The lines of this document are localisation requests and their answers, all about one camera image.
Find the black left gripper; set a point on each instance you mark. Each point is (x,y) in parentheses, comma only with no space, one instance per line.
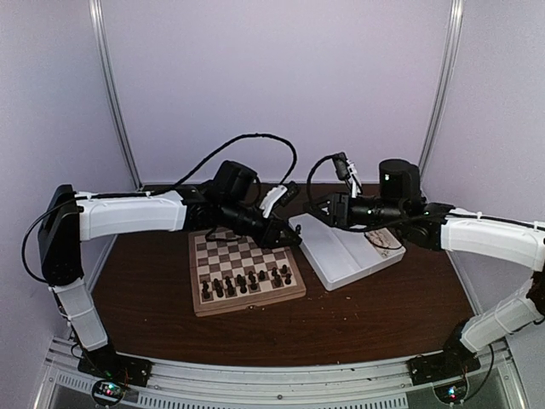
(269,236)

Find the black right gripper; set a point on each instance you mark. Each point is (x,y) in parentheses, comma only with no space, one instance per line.
(315,210)

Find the dark chess rook small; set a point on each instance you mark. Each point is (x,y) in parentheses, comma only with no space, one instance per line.
(218,283)

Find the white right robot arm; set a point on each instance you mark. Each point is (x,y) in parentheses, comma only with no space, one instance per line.
(500,261)

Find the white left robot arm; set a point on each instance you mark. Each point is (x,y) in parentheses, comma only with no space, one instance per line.
(76,232)

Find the pile of white chess pieces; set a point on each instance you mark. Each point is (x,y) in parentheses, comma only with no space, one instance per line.
(383,242)

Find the wooden chess board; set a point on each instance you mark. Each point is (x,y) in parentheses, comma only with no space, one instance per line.
(231,274)

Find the white plastic divided tray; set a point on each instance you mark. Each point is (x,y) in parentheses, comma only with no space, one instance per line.
(337,257)

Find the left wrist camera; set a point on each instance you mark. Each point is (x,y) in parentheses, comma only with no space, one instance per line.
(280,195)

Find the aluminium front rail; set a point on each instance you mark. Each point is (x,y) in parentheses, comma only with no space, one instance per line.
(374,384)

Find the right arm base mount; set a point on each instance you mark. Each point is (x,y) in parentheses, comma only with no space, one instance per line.
(454,360)

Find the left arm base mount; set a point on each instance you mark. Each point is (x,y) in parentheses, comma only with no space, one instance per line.
(105,362)

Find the right aluminium frame post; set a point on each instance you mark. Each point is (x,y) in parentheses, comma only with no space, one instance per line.
(451,47)

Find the aluminium frame post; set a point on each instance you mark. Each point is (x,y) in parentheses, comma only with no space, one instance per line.
(99,27)
(451,47)

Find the left aluminium frame post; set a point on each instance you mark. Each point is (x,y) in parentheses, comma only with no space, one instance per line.
(99,27)

